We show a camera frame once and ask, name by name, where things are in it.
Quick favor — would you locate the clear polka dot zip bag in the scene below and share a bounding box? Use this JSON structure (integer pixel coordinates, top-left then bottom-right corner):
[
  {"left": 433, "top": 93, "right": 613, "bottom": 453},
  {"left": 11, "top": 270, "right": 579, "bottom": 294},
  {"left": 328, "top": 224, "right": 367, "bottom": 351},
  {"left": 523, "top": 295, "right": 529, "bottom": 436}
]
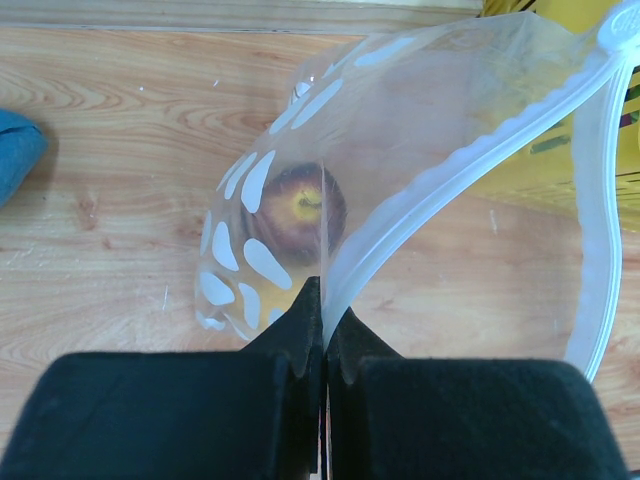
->
[{"left": 195, "top": 1, "right": 639, "bottom": 379}]

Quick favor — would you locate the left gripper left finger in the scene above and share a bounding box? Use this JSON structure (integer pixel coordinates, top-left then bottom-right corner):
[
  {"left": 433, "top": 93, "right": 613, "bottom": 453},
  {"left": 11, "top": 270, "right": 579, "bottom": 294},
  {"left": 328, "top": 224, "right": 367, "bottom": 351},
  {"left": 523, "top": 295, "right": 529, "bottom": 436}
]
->
[{"left": 1, "top": 277, "right": 323, "bottom": 479}]

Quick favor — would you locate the red apple toy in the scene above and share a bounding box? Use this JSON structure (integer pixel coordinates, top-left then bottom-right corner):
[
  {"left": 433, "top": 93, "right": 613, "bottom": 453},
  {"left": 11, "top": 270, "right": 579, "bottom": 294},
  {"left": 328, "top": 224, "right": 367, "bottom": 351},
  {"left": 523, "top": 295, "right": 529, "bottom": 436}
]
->
[{"left": 242, "top": 163, "right": 347, "bottom": 266}]

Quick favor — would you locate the yellow plastic basket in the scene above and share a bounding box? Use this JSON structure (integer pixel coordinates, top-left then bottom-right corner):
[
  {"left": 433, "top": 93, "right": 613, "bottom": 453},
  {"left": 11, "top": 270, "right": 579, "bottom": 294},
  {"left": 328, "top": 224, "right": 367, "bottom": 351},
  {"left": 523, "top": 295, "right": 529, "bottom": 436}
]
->
[{"left": 476, "top": 1, "right": 639, "bottom": 232}]

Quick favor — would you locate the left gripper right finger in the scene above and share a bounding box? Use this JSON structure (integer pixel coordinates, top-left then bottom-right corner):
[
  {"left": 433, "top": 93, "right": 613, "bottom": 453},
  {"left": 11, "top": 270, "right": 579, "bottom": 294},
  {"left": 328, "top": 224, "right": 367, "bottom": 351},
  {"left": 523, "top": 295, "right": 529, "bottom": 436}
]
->
[{"left": 325, "top": 311, "right": 633, "bottom": 479}]

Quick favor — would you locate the wooden clothes rack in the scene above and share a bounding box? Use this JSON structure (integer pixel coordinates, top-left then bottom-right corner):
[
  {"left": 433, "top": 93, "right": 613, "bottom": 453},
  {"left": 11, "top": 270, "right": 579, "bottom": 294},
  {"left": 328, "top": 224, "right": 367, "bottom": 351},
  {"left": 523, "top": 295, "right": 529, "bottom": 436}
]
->
[{"left": 1, "top": 0, "right": 483, "bottom": 35}]

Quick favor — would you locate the blue crumpled cloth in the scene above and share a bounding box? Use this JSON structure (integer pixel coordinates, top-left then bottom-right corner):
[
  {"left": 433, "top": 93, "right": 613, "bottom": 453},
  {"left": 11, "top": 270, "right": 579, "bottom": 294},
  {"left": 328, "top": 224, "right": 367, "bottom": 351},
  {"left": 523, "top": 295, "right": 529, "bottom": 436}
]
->
[{"left": 0, "top": 109, "right": 48, "bottom": 207}]

